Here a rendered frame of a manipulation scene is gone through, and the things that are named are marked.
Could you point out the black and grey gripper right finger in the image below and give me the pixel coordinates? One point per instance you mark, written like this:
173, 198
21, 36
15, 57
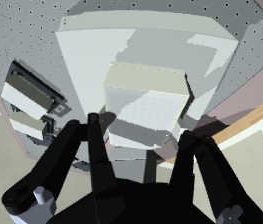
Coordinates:
229, 202

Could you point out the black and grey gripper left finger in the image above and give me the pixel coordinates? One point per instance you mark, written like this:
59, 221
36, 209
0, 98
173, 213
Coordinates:
32, 200

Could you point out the small white label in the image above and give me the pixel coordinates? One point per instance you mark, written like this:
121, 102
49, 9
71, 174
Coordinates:
60, 108
56, 127

